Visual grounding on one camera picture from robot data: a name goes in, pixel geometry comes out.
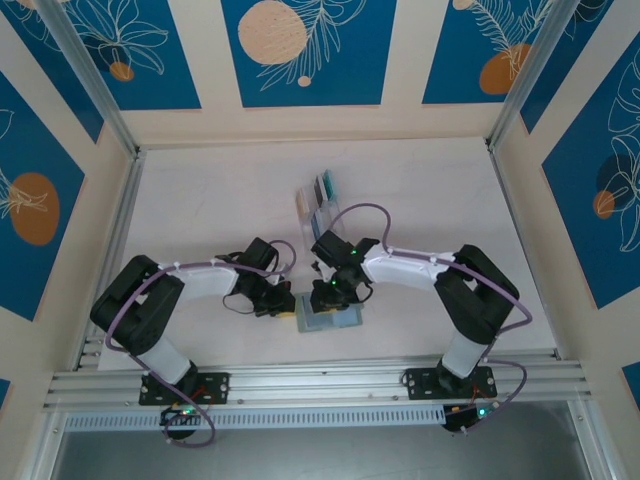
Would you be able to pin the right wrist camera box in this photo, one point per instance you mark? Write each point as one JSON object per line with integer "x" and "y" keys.
{"x": 320, "y": 270}

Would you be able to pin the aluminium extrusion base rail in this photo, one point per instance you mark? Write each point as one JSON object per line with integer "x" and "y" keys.
{"x": 325, "y": 382}

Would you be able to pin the aluminium corner post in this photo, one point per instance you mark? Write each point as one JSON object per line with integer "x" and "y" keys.
{"x": 90, "y": 75}
{"x": 545, "y": 60}

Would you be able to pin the clear acrylic card rack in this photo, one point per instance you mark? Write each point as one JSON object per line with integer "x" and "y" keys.
{"x": 304, "y": 227}

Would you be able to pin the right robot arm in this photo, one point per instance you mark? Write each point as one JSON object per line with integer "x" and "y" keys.
{"x": 475, "y": 300}

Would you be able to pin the teal card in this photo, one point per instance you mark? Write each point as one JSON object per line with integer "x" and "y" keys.
{"x": 329, "y": 184}

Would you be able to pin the black card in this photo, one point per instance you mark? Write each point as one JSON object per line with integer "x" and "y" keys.
{"x": 317, "y": 192}

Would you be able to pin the aluminium side rail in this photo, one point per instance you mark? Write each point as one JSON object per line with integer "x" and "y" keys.
{"x": 499, "y": 175}
{"x": 120, "y": 220}

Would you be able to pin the green card holder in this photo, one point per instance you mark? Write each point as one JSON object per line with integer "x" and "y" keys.
{"x": 301, "y": 320}

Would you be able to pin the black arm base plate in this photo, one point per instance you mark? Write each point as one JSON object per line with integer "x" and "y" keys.
{"x": 215, "y": 387}
{"x": 420, "y": 382}

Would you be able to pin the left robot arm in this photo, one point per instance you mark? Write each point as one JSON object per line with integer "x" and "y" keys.
{"x": 140, "y": 305}

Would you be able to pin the small circuit board green LED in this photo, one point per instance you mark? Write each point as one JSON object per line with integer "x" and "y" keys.
{"x": 182, "y": 412}
{"x": 475, "y": 414}

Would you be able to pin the beige card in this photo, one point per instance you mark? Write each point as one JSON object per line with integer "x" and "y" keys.
{"x": 302, "y": 205}

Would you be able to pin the blue floral wall panel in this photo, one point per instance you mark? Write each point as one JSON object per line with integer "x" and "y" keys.
{"x": 575, "y": 240}
{"x": 350, "y": 75}
{"x": 450, "y": 50}
{"x": 20, "y": 140}
{"x": 150, "y": 80}

